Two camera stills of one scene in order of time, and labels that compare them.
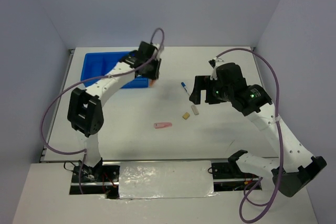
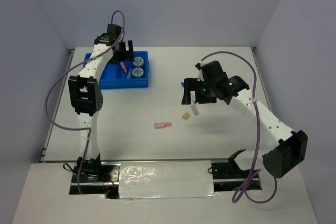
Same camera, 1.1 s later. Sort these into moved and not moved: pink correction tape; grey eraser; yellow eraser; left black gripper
Moved: left black gripper
Not moved: pink correction tape; grey eraser; yellow eraser
